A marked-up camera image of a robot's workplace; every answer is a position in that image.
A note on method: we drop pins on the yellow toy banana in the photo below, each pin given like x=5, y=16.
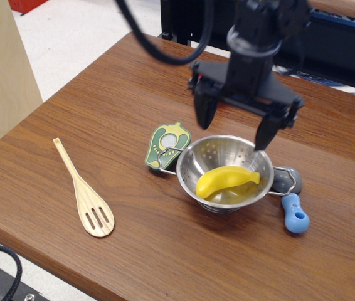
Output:
x=223, y=178

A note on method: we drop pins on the blue grey scoop utensil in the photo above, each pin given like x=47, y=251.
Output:
x=295, y=213

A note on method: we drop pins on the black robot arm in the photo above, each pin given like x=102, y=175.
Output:
x=260, y=27

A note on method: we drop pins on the steel colander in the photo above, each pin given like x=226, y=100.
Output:
x=215, y=151

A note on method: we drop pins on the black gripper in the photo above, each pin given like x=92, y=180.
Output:
x=248, y=83

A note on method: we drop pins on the black metal frame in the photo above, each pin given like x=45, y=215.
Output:
x=328, y=44

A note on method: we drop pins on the light wooden board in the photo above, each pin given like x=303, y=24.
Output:
x=19, y=93

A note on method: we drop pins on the wooden slotted spatula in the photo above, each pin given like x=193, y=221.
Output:
x=94, y=213

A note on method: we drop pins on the red bin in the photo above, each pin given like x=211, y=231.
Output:
x=25, y=6

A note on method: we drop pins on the green toy pepper slice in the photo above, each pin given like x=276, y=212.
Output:
x=166, y=143

